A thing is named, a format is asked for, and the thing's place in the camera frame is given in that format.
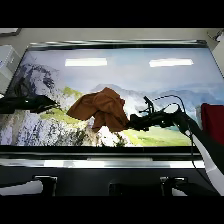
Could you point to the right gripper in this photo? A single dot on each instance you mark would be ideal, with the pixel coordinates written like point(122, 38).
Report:
point(138, 122)

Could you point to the brown garment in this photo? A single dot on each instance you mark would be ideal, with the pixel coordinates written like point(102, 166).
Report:
point(106, 106)

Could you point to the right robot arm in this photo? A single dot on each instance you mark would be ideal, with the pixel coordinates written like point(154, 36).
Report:
point(166, 118)

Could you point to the red garment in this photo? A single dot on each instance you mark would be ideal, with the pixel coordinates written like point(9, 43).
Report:
point(213, 121)

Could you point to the silver frame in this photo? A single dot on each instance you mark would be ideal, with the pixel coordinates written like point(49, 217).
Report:
point(100, 163)

